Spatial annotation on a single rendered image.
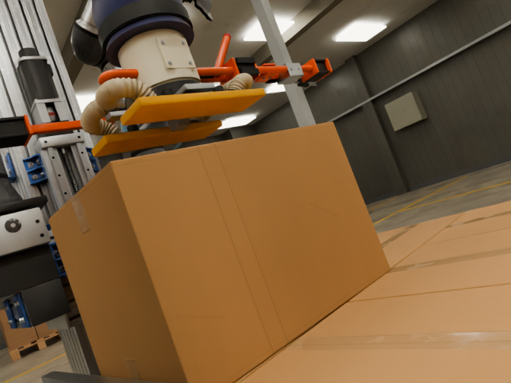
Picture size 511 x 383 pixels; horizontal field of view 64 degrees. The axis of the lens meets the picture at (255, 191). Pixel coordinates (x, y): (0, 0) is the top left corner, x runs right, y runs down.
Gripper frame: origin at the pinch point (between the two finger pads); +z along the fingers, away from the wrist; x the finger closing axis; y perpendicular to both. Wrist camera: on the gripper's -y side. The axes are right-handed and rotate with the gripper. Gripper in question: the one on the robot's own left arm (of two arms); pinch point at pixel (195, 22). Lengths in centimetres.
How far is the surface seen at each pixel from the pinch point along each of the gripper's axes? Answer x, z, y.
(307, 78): 16.9, 36.1, 24.7
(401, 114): 881, -42, -414
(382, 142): 893, 4, -498
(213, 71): -25, 34, 30
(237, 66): -17.1, 33.5, 30.5
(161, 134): -42, 46, 23
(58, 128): -59, 34, 3
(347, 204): -15, 78, 47
